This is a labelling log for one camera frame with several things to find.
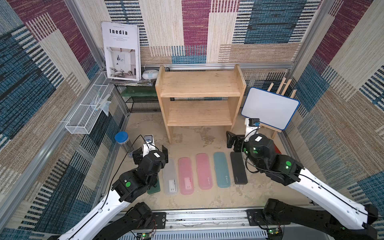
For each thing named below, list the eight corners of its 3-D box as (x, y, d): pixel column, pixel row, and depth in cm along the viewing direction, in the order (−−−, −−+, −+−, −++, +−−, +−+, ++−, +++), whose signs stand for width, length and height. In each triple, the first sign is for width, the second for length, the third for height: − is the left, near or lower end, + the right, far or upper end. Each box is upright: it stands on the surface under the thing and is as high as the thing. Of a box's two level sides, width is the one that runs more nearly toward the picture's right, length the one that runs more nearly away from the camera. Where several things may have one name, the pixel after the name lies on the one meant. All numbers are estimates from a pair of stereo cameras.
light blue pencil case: (216, 188, 86) (217, 186, 84) (213, 153, 100) (214, 151, 98) (230, 188, 86) (231, 186, 84) (225, 153, 100) (226, 151, 98)
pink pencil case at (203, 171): (196, 189, 86) (196, 188, 84) (195, 155, 100) (195, 153, 98) (211, 189, 86) (212, 188, 84) (209, 155, 100) (209, 153, 98)
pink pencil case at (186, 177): (179, 196, 84) (179, 195, 82) (178, 159, 98) (178, 157, 96) (194, 194, 84) (194, 193, 82) (191, 158, 98) (191, 156, 96)
